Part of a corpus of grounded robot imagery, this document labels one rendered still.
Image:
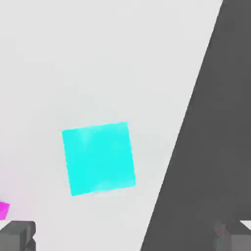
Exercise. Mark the small cyan cube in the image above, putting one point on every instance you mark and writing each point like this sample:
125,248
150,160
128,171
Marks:
99,158

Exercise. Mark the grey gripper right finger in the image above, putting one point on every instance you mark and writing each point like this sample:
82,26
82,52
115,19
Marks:
234,240

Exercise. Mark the small magenta cube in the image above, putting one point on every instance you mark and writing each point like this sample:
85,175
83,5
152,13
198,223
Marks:
3,210

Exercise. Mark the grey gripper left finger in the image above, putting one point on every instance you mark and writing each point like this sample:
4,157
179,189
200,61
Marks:
16,236

